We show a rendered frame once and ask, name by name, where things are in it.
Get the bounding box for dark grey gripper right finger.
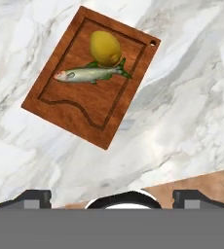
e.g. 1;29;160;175
171;189;224;210

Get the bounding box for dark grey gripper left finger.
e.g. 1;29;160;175
0;190;53;210

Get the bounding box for brown wooden cutting board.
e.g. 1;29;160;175
20;5;162;151

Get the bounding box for silver fish with green fins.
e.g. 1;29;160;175
53;57;132;86

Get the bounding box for yellow lemon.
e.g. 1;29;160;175
90;30;123;67

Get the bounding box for black and white round object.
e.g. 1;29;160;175
84;189;164;210

